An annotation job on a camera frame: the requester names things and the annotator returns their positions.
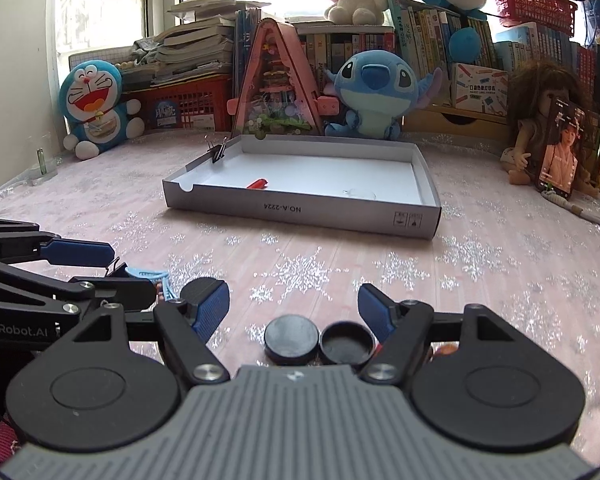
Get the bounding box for wooden drawer box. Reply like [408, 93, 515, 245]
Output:
[402, 102, 511, 139]

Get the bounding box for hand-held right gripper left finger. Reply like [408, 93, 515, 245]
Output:
[59, 277, 231, 386]

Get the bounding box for blue robot cat plush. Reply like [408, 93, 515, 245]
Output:
[58, 59, 146, 161]

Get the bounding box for stack of paper books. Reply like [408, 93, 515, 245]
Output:
[131, 0, 262, 87]

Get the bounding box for red plastic crate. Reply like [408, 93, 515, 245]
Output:
[121, 73, 235, 134]

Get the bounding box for white cardboard box tray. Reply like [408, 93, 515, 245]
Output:
[161, 133, 442, 241]

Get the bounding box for white printed carton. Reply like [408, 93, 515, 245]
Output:
[449, 62, 510, 114]

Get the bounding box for black round lid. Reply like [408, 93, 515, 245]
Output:
[318, 321, 376, 367]
[263, 314, 320, 366]

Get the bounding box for green stick in clear stand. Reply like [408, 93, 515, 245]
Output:
[29, 147, 59, 181]

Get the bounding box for blue alien plush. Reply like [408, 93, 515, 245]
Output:
[321, 50, 444, 141]

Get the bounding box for light blue hair clip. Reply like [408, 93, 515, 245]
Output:
[124, 265, 171, 304]

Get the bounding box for pink snowflake tablecloth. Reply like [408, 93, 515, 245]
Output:
[0, 126, 600, 463]

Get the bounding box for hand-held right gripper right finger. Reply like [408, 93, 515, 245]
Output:
[358, 283, 534, 384]

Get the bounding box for red mesh basket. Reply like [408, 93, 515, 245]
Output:
[489, 0, 579, 26]

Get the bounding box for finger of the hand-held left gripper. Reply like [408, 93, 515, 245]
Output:
[0, 217, 115, 269]
[0, 259, 157, 317]

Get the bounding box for white cable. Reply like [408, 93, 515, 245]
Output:
[539, 189, 600, 236]

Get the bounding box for pink triangular toy house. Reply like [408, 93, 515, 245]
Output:
[227, 17, 339, 137]

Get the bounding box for brown-haired doll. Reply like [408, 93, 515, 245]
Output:
[499, 58, 600, 199]

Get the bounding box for black smartphone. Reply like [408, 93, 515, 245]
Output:
[533, 95, 590, 201]

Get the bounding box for row of upright books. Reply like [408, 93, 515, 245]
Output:
[234, 0, 600, 111]

